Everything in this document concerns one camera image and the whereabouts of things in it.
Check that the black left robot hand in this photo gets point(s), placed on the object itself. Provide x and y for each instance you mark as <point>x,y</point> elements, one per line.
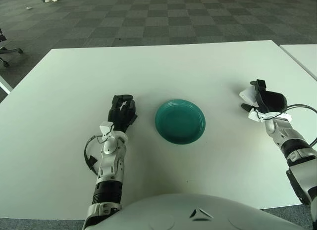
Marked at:
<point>119,118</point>

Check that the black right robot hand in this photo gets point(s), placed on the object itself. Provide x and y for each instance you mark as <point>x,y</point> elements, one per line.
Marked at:
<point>272,102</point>

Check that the white charger block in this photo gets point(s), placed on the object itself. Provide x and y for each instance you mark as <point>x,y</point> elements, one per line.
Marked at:
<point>247,96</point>

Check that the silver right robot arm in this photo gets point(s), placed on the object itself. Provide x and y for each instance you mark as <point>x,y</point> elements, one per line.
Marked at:
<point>297,151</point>

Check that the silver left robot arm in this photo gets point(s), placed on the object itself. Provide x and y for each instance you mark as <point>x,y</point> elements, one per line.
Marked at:
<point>111,160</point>

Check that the teal round plate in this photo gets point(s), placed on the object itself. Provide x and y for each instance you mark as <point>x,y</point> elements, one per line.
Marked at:
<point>179,121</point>

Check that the grey robot torso shell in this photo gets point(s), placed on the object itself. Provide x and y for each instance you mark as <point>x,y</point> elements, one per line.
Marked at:
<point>173,215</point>

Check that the grey office chair base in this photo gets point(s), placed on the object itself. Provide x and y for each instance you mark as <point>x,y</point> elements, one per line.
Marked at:
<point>11,50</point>

